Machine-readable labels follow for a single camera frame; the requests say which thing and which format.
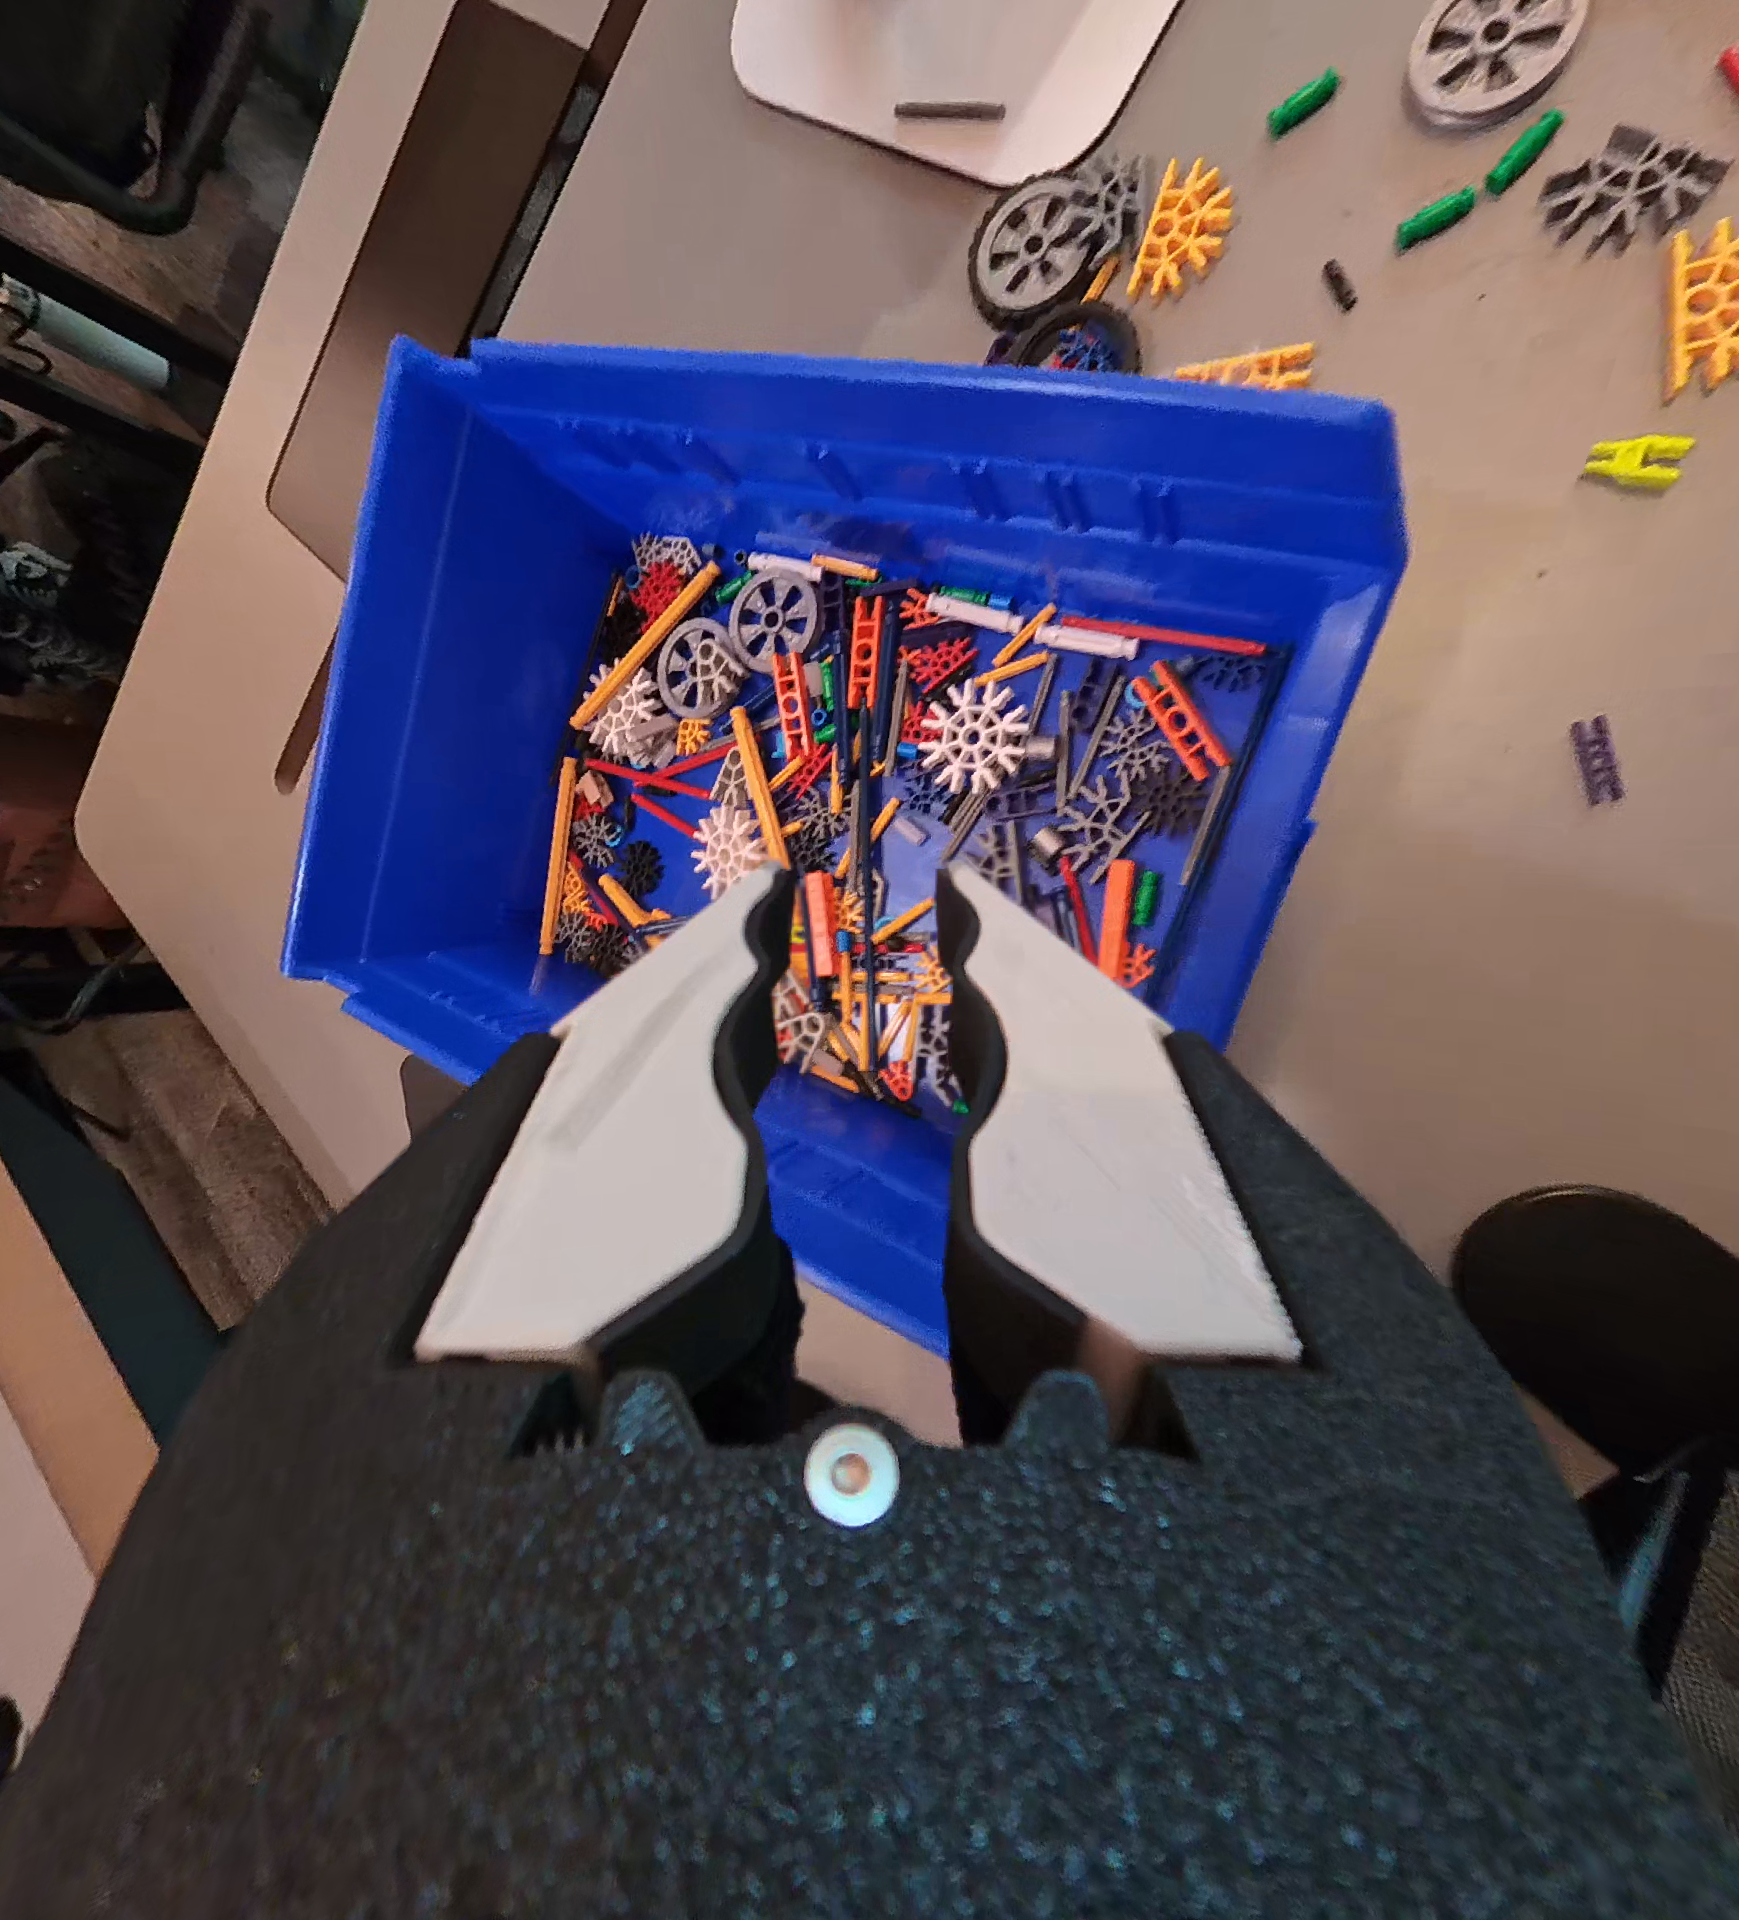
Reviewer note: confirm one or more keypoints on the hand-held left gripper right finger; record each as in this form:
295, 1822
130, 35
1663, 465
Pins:
1108, 1185

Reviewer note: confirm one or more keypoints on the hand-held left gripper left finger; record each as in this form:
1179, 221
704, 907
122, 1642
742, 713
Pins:
613, 1170

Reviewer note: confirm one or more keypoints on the pile of toy building pieces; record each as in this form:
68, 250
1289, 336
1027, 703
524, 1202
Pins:
960, 736

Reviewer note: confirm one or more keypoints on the blue plastic bin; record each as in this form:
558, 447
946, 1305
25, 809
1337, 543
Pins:
508, 675

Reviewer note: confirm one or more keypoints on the short black rod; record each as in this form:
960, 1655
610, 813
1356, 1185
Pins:
1339, 285

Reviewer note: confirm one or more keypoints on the black office chair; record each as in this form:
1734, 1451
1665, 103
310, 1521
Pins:
1633, 1319

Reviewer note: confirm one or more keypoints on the purple flat block piece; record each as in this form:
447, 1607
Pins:
1597, 760

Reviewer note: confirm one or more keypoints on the small dark blue connector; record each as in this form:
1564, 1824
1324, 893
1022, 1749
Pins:
1072, 353

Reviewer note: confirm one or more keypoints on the black rubber tire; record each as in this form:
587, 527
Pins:
1108, 314

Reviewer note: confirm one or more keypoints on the lime yellow clip connector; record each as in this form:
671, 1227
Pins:
1633, 460

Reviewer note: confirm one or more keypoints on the orange rod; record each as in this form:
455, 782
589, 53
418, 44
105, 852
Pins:
1102, 280

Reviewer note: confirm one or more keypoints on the grey wheel with black tire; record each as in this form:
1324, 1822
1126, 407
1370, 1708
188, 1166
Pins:
1030, 246

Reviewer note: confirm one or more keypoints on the white tube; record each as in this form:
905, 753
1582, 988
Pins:
89, 341

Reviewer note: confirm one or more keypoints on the dark grey snowflake connector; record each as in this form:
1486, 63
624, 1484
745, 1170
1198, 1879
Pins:
1108, 195

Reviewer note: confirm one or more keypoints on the dark green short rod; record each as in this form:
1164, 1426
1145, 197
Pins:
1435, 216
1301, 103
1520, 151

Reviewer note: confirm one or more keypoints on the grey rod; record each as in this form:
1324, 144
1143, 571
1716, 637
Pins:
944, 111

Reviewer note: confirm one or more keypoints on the dark grey fan connector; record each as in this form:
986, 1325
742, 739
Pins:
1633, 195

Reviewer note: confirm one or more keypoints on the grey spoked wheel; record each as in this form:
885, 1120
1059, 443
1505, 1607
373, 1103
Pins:
1496, 32

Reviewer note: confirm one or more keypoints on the white rounded base plate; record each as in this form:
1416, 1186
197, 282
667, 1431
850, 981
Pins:
839, 61

